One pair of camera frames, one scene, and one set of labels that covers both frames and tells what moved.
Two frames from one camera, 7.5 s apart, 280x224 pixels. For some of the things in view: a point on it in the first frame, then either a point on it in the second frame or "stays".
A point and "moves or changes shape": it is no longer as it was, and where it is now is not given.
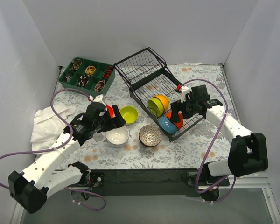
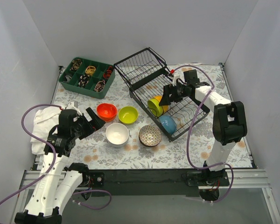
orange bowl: [179, 124] moves or changes shape
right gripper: [180, 108] to [171, 94]
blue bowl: [169, 126] stays
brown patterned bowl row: [150, 135] stays
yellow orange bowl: [164, 101] stays
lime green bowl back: [129, 114] stays
